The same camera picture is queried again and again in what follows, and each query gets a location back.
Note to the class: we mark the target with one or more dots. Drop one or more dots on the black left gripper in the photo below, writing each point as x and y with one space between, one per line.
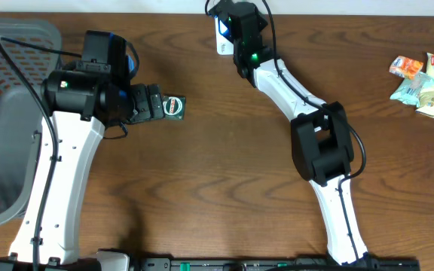
145 110

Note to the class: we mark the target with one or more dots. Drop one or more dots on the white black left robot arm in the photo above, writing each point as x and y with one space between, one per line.
78 104

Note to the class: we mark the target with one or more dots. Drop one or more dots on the green Zam-Buk box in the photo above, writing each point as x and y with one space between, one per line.
174 107

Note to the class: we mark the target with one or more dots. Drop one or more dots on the grey plastic mesh basket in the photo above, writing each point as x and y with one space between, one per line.
20 120

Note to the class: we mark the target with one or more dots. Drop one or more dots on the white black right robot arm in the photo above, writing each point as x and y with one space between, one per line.
321 137

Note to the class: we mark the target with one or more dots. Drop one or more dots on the white barcode scanner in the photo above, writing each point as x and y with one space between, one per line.
223 46

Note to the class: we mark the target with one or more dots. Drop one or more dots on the orange tissue pack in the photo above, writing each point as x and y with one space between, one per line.
405 67

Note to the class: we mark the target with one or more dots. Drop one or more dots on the teal wrapper pack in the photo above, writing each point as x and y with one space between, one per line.
409 90

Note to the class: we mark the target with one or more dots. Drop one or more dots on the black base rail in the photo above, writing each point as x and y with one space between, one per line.
299 264

